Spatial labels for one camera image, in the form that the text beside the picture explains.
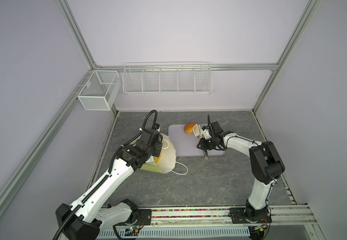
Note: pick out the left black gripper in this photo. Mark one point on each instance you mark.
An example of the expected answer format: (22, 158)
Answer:
(158, 148)

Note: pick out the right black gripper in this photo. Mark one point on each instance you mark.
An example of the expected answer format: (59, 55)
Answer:
(203, 146)

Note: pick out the green paper gift bag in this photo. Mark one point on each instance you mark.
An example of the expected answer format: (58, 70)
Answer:
(166, 161)

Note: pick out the round brown fake bun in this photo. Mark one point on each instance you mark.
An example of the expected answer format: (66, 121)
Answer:
(189, 128)

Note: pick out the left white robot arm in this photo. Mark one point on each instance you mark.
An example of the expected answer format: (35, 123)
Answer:
(84, 218)

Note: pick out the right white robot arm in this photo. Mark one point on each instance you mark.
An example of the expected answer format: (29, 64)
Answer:
(266, 164)

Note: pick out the lavender plastic tray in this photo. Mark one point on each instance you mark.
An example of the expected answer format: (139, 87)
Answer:
(184, 144)

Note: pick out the small white mesh basket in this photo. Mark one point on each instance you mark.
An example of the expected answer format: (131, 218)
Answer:
(100, 90)

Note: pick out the long white wire rack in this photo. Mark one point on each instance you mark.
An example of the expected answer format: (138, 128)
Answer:
(167, 78)

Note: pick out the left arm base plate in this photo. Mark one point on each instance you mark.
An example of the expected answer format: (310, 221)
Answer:
(141, 217)

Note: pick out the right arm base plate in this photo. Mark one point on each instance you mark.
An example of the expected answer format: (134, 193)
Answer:
(250, 216)

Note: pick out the white vented cable duct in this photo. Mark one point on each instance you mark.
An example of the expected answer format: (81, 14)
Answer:
(184, 233)

